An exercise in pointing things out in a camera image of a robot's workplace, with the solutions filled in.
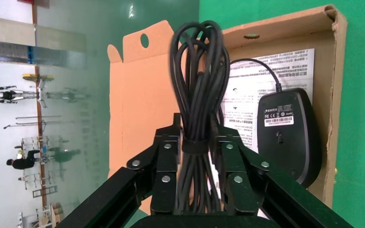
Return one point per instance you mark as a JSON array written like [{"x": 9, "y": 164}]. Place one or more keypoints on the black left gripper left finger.
[{"x": 165, "y": 157}]

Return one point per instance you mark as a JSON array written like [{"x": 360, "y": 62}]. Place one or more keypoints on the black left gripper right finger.
[{"x": 233, "y": 157}]

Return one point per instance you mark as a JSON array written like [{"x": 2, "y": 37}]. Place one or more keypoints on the brown cardboard box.
[{"x": 138, "y": 110}]

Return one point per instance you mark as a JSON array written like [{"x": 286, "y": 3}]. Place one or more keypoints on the white printed instruction sheet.
[{"x": 248, "y": 85}]

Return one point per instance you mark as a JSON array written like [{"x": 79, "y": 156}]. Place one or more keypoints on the person in black clothes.
[{"x": 25, "y": 162}]

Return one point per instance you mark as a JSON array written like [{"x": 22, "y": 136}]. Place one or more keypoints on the white humanoid robot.
[{"x": 9, "y": 95}]

